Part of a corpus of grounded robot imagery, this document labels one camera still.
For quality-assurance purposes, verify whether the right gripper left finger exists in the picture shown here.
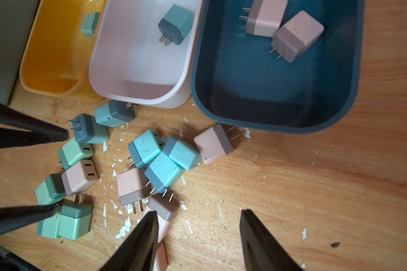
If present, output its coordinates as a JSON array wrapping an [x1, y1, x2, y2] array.
[[101, 211, 158, 271]]

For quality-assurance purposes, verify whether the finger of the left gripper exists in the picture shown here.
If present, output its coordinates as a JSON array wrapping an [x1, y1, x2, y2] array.
[[0, 204, 59, 236], [0, 104, 69, 149]]

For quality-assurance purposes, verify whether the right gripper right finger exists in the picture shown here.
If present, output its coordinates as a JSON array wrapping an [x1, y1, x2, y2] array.
[[240, 210, 302, 271]]

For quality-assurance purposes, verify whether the blue plug top pile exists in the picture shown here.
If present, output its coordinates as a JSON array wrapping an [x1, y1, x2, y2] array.
[[162, 136, 201, 171]]

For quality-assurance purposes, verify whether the blue plug pile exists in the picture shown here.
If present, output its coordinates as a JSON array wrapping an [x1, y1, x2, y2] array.
[[144, 152, 185, 193], [162, 136, 201, 171], [127, 129, 165, 168]]

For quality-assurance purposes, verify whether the green plug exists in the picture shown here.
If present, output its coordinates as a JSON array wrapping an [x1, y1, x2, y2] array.
[[80, 12, 101, 40], [58, 201, 93, 240], [35, 173, 67, 205], [37, 213, 61, 239], [58, 138, 94, 170]]

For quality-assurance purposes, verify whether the yellow storage bin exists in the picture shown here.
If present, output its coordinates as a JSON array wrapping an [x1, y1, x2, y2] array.
[[19, 1, 106, 100]]

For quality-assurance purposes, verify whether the white storage bin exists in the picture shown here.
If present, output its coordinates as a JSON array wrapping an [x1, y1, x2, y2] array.
[[89, 1, 204, 108]]

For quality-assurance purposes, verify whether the dark teal storage bin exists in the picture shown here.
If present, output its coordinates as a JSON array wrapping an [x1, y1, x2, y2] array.
[[191, 1, 365, 134]]

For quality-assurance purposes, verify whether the teal plug beside bin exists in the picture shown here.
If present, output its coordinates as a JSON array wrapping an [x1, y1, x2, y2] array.
[[69, 114, 109, 144]]

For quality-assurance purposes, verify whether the pink plug front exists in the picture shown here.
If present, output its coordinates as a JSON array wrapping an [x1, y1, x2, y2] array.
[[142, 190, 179, 271]]

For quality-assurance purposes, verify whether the pink plug left pile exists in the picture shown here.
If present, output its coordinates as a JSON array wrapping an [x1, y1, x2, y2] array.
[[61, 160, 98, 196]]

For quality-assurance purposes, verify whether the pink plug pile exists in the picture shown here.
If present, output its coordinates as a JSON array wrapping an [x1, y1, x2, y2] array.
[[61, 160, 98, 196], [116, 167, 151, 212]]

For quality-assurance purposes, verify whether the pink plug centre pile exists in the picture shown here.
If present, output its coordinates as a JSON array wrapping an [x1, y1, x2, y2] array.
[[116, 167, 151, 212]]

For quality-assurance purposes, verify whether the teal plug near white bin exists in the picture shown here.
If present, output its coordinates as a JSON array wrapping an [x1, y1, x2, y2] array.
[[95, 100, 136, 128]]

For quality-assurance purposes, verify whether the blue plug centre pile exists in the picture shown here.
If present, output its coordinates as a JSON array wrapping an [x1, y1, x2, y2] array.
[[144, 152, 185, 193]]

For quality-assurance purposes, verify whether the blue plug upper pile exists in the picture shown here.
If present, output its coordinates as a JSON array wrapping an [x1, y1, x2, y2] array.
[[127, 129, 165, 168]]

